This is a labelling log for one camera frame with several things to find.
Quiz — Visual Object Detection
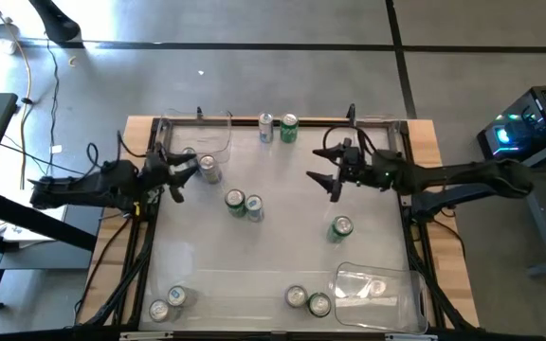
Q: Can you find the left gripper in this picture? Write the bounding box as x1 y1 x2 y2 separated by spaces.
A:
140 150 200 205

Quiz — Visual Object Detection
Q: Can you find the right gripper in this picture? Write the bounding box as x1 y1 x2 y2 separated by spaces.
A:
305 138 377 204

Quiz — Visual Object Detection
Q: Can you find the white blue Spindrift can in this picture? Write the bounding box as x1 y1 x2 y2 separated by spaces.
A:
198 153 224 186
148 298 182 324
284 284 310 309

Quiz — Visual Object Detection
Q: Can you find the green Sprite can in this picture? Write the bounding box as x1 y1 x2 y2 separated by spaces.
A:
224 188 247 219
280 113 300 145
325 215 355 245
307 292 333 319

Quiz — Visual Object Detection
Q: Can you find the clear plastic bin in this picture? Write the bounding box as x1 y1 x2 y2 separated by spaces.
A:
328 260 429 335
352 112 410 157
155 108 234 165

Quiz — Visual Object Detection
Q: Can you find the white box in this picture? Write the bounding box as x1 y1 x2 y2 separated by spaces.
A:
0 203 68 243

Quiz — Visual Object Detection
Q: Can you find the black curved stand foot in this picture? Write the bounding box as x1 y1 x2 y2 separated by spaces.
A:
28 0 83 43

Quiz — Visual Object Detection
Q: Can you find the grey metal stand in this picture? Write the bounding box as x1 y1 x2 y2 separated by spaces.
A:
493 130 546 278

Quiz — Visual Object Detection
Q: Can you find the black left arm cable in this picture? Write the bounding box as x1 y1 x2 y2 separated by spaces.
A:
85 130 154 168

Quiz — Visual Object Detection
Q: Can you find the black metal table frame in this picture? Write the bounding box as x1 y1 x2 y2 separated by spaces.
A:
76 116 476 341

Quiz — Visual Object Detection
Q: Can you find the black floor cable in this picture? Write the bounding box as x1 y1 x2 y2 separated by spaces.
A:
44 32 62 177

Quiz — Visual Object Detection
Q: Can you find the thin black cable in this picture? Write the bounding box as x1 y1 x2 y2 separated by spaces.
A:
0 133 89 177

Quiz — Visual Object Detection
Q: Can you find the silver metal bracket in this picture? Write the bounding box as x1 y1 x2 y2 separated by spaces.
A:
385 333 438 341
119 331 174 341

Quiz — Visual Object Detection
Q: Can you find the yellow cable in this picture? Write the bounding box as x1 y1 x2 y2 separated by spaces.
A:
0 9 33 190

